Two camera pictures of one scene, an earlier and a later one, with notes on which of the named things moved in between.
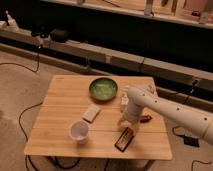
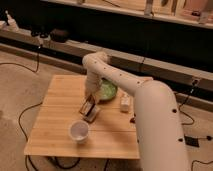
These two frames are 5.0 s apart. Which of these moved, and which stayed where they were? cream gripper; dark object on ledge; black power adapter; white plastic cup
Moved: cream gripper
Stayed: dark object on ledge; white plastic cup; black power adapter
